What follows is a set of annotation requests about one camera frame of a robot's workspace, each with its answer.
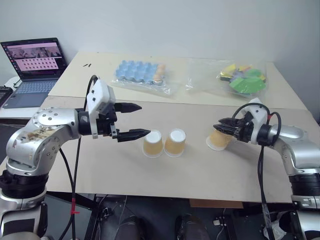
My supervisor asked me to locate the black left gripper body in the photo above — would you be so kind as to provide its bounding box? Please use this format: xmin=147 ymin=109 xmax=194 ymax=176
xmin=95 ymin=102 xmax=120 ymax=138

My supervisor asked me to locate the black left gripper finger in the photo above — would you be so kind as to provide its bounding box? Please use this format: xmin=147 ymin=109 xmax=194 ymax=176
xmin=114 ymin=101 xmax=143 ymax=114
xmin=116 ymin=128 xmax=152 ymax=144

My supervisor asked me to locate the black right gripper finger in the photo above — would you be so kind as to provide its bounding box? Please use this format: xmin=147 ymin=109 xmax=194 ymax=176
xmin=218 ymin=117 xmax=241 ymax=127
xmin=212 ymin=123 xmax=238 ymax=138

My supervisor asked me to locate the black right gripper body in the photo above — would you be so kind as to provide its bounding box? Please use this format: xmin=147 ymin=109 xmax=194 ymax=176
xmin=233 ymin=112 xmax=255 ymax=144

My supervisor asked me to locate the tan paper cup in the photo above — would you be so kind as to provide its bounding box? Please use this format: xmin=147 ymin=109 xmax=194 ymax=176
xmin=142 ymin=129 xmax=164 ymax=159
xmin=163 ymin=128 xmax=187 ymax=158
xmin=205 ymin=129 xmax=232 ymax=152

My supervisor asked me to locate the blue egg tray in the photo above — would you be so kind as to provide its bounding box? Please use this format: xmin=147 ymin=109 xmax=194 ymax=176
xmin=114 ymin=59 xmax=160 ymax=85

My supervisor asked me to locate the clear plastic bag with tray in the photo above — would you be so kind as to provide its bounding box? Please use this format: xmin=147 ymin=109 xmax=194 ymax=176
xmin=109 ymin=59 xmax=181 ymax=98

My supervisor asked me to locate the large green foam block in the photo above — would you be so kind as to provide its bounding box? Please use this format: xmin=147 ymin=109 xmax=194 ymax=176
xmin=229 ymin=76 xmax=267 ymax=95

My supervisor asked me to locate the yellow foam block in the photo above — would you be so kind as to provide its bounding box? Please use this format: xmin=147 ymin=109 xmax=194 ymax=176
xmin=223 ymin=63 xmax=239 ymax=74

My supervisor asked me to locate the clear plastic bag with blocks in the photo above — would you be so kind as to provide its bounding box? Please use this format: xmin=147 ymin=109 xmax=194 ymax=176
xmin=184 ymin=58 xmax=270 ymax=100

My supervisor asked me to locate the small green foam block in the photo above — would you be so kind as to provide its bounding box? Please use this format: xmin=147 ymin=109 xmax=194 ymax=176
xmin=246 ymin=68 xmax=264 ymax=78

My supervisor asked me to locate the brown cardboard piece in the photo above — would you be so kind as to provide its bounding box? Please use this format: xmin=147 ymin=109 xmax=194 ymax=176
xmin=189 ymin=199 xmax=244 ymax=209

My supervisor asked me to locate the grey open laptop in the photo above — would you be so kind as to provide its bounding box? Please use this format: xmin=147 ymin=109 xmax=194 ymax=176
xmin=0 ymin=37 xmax=69 ymax=110

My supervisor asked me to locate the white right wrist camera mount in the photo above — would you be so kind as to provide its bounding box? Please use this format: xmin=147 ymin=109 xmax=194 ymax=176
xmin=241 ymin=97 xmax=270 ymax=146

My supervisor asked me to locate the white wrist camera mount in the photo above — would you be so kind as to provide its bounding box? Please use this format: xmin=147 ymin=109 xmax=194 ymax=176
xmin=241 ymin=97 xmax=270 ymax=146
xmin=86 ymin=79 xmax=117 ymax=140

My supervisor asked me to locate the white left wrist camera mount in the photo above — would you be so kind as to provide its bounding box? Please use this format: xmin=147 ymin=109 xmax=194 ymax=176
xmin=86 ymin=79 xmax=117 ymax=140

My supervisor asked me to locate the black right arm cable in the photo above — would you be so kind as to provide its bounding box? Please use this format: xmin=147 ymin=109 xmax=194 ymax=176
xmin=231 ymin=103 xmax=283 ymax=240

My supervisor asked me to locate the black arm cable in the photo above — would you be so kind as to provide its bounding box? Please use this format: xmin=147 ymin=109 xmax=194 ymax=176
xmin=231 ymin=103 xmax=283 ymax=240
xmin=58 ymin=74 xmax=100 ymax=240

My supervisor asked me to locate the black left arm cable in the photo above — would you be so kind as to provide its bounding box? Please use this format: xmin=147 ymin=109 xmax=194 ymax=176
xmin=58 ymin=74 xmax=100 ymax=240

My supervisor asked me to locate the black table frame leg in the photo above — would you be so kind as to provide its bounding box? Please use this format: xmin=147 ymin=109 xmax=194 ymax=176
xmin=83 ymin=193 xmax=109 ymax=240

